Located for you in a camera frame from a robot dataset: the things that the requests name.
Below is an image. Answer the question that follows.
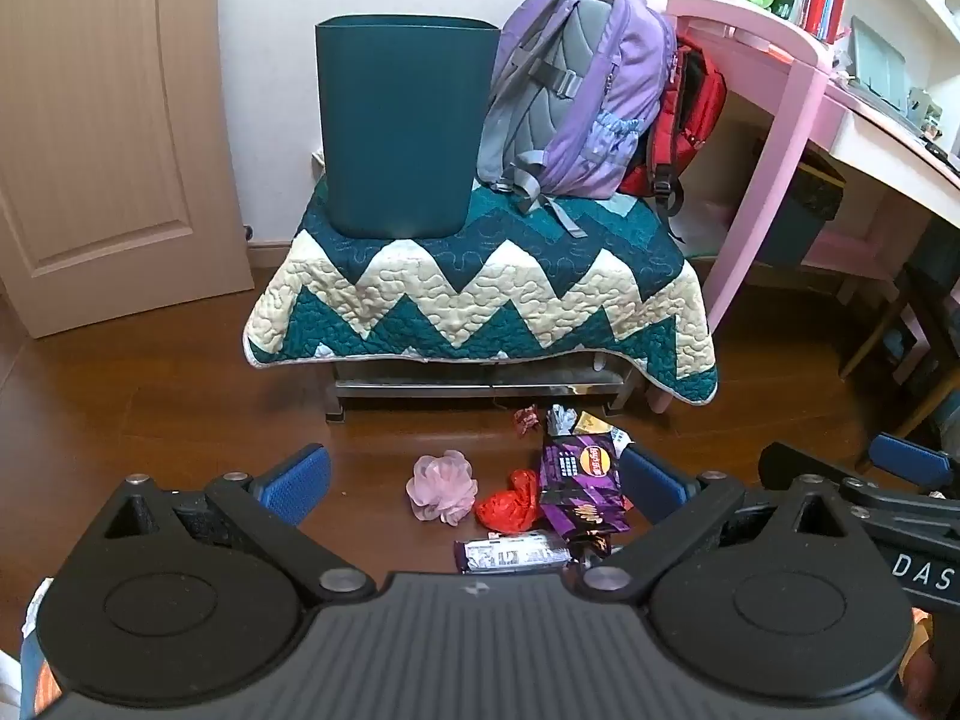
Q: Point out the pink desk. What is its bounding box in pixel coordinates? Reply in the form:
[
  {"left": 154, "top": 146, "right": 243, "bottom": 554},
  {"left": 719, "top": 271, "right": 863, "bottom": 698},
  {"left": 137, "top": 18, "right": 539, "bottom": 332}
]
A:
[{"left": 664, "top": 0, "right": 960, "bottom": 413}]

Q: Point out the wooden chair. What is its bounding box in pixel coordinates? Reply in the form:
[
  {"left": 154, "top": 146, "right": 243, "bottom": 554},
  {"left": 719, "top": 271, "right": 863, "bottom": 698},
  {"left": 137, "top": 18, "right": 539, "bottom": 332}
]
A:
[{"left": 838, "top": 225, "right": 960, "bottom": 436}]

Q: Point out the metal bench frame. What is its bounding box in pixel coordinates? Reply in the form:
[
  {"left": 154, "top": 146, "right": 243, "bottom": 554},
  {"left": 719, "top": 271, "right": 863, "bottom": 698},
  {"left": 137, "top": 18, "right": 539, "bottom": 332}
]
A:
[{"left": 324, "top": 352, "right": 646, "bottom": 422}]

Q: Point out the purple grey backpack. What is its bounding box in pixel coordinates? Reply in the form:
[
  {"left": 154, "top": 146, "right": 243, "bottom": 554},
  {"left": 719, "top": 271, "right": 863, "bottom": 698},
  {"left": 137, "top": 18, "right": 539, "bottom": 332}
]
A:
[{"left": 476, "top": 0, "right": 680, "bottom": 241}]

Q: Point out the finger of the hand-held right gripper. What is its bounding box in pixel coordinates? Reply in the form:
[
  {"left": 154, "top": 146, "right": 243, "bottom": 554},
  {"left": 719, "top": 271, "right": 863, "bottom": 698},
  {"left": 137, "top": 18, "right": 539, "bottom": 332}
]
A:
[
  {"left": 870, "top": 431, "right": 960, "bottom": 492},
  {"left": 759, "top": 442, "right": 875, "bottom": 502}
]

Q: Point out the yellow white wrapper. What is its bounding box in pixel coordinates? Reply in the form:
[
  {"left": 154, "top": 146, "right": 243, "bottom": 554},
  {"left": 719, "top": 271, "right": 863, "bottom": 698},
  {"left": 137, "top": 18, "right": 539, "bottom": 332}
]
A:
[{"left": 574, "top": 411, "right": 629, "bottom": 451}]

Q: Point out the pink mesh bath pouf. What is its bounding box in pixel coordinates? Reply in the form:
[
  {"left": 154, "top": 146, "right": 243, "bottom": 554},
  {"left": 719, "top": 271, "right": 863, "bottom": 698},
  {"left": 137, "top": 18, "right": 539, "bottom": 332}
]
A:
[{"left": 406, "top": 450, "right": 479, "bottom": 526}]

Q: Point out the grey desk organizer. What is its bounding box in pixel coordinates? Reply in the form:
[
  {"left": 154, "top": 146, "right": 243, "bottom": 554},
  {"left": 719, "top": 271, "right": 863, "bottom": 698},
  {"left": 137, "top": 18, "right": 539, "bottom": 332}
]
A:
[{"left": 847, "top": 15, "right": 912, "bottom": 102}]

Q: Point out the teal trash bin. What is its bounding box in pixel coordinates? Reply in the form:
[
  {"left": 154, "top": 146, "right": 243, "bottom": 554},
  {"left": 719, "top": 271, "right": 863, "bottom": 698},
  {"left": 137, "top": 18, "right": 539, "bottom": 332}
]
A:
[{"left": 313, "top": 13, "right": 502, "bottom": 239}]

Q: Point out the beige door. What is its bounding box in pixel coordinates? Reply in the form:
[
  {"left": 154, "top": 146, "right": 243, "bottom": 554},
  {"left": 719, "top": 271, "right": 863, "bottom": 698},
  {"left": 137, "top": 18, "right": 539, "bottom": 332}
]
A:
[{"left": 0, "top": 0, "right": 256, "bottom": 338}]

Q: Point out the dark silver bar wrapper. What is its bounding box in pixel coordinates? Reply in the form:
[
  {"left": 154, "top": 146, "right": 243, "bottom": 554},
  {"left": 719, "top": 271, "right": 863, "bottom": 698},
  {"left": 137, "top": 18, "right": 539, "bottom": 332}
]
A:
[{"left": 454, "top": 532, "right": 575, "bottom": 577}]

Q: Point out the teal cream zigzag quilt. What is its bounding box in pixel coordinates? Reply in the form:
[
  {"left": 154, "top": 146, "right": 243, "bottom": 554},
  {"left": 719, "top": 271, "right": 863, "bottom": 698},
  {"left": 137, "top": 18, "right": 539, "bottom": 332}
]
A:
[{"left": 241, "top": 165, "right": 719, "bottom": 407}]

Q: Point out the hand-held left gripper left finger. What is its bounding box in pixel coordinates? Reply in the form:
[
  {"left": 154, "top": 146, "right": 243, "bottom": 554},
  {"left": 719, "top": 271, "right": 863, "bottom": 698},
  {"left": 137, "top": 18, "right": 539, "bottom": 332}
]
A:
[{"left": 101, "top": 444, "right": 376, "bottom": 605}]

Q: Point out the red foil wrapper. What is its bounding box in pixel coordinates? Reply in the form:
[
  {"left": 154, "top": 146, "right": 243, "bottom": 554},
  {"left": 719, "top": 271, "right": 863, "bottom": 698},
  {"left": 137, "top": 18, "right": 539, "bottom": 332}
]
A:
[{"left": 474, "top": 469, "right": 541, "bottom": 535}]

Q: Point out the dark bin with black liner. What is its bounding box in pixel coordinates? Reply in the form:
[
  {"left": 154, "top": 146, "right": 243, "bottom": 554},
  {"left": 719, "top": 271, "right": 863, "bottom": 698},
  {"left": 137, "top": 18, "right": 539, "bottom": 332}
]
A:
[{"left": 757, "top": 150, "right": 847, "bottom": 267}]

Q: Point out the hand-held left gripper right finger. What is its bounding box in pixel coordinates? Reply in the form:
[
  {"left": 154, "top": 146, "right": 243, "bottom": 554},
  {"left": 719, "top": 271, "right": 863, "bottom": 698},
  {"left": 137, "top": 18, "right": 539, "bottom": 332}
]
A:
[{"left": 576, "top": 444, "right": 863, "bottom": 602}]

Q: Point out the purple chip bag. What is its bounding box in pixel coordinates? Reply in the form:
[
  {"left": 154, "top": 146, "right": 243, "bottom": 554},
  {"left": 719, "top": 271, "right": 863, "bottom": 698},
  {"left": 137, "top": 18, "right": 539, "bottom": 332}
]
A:
[{"left": 538, "top": 431, "right": 631, "bottom": 541}]

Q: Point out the red backpack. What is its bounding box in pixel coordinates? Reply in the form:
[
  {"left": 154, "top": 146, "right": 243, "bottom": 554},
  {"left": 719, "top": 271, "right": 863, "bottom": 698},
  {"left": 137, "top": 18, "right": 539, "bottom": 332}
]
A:
[{"left": 619, "top": 34, "right": 728, "bottom": 241}]

